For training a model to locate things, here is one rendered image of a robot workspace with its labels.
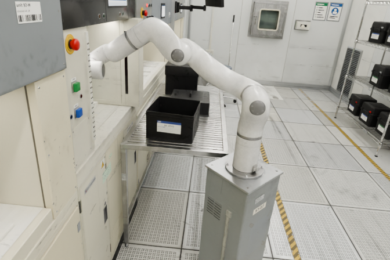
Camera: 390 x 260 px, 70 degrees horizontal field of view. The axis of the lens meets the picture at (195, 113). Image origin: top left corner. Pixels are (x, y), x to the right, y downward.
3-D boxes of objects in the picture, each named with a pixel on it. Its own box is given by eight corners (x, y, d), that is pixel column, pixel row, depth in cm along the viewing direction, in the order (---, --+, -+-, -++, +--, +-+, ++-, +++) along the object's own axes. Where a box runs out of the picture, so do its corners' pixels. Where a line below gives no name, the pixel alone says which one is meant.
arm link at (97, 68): (76, 56, 131) (70, 64, 123) (105, 57, 132) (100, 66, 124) (79, 72, 136) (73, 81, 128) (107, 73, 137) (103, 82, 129)
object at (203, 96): (209, 116, 199) (210, 99, 194) (168, 113, 199) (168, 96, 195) (208, 103, 227) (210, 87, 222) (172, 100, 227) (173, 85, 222)
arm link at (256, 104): (260, 130, 138) (268, 83, 129) (265, 148, 120) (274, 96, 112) (236, 127, 138) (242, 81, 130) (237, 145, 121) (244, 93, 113)
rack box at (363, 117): (355, 118, 383) (361, 100, 374) (376, 120, 382) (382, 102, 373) (366, 127, 355) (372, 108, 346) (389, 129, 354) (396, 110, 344)
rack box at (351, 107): (344, 108, 418) (349, 92, 408) (364, 110, 416) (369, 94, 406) (353, 116, 390) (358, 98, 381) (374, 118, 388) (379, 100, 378)
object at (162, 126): (145, 138, 162) (145, 110, 155) (158, 120, 187) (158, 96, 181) (192, 144, 158) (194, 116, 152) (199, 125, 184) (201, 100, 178)
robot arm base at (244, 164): (271, 170, 139) (277, 137, 132) (246, 184, 127) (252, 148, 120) (241, 154, 152) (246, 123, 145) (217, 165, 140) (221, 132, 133)
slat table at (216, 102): (215, 256, 180) (228, 154, 152) (123, 247, 182) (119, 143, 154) (215, 155, 300) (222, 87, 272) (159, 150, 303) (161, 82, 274)
